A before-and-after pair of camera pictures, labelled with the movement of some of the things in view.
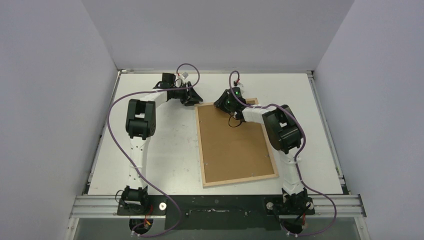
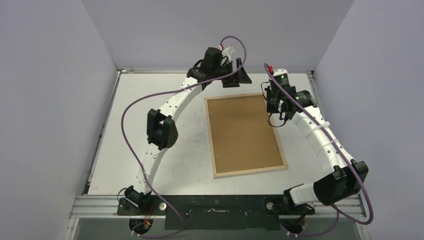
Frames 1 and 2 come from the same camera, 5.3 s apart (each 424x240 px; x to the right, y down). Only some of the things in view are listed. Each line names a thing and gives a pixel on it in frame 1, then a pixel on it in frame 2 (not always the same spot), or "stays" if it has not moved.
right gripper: (223, 103) -> (274, 105)
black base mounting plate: (219, 212) stays
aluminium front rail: (97, 207) stays
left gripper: (193, 99) -> (232, 81)
